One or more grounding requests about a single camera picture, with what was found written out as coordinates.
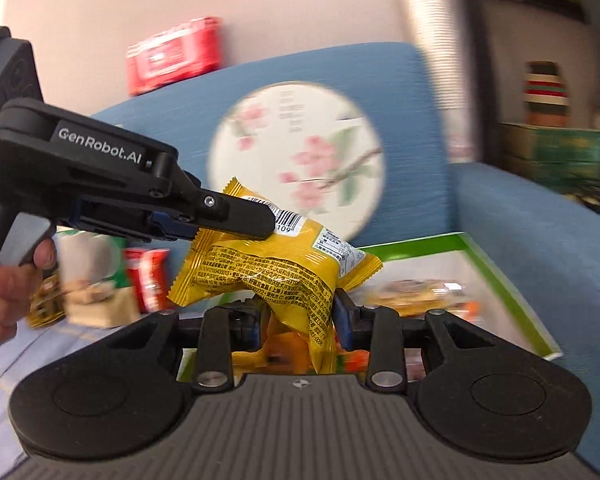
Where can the round floral fan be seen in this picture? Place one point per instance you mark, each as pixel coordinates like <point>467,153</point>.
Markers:
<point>280,135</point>

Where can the yellow snack packet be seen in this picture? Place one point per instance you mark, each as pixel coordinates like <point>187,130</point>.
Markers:
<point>260,270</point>

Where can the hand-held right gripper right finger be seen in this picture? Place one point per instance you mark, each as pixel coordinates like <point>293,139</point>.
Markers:
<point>342,331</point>

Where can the dark storage shelf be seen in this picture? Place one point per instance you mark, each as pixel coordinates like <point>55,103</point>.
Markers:
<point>594,10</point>

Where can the red wet wipes pack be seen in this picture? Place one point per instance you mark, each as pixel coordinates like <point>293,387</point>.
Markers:
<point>175,55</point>

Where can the green carton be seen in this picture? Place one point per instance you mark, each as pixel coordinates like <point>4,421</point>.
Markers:
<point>555,155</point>

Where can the person's left hand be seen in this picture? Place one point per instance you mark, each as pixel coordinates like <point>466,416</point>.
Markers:
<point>5,300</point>

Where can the striped pot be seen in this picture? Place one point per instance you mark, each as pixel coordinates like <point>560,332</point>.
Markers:
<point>545,92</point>

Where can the blue sofa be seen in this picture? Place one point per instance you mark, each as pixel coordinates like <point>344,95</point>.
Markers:
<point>530,235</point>

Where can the woven bamboo basket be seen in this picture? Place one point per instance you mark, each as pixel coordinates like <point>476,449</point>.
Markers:
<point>47,305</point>

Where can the red snack packet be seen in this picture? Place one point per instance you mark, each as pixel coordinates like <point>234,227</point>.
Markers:
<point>150,277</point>

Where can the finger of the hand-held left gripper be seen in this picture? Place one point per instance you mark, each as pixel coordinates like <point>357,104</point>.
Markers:
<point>167,225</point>
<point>230,215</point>

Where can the green cardboard box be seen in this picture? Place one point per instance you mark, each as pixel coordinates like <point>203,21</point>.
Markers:
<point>500,305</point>

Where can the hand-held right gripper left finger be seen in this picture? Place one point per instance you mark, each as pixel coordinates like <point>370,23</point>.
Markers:
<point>255,332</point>

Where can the large kraft grain pouch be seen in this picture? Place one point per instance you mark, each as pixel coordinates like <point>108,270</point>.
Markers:
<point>95,280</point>

